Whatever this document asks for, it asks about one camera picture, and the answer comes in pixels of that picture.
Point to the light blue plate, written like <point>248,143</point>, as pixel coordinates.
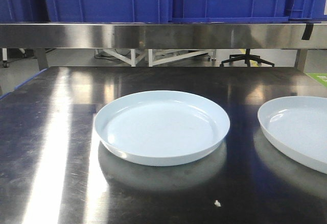
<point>161,127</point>
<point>296,126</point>

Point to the black office chair base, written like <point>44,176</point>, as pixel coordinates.
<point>247,57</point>

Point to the blue plastic bin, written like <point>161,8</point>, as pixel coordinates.
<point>306,9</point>
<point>229,11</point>
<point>96,11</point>
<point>23,11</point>

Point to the black tape strip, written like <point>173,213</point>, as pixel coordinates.
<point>307,31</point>

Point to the blue plastic bin far right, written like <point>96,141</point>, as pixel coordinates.
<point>306,9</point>

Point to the blue plastic bin far left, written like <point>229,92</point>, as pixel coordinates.
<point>23,11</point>

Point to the white metal frame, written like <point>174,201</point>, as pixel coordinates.
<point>155,57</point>

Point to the stainless steel shelf rail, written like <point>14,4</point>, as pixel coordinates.
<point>163,36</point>

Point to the steel shelf post left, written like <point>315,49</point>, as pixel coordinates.
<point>40,55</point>

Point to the steel shelf post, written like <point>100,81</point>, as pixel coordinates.
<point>300,60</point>
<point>40,55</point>

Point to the steel shelf post right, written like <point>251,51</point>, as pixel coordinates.
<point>300,60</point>

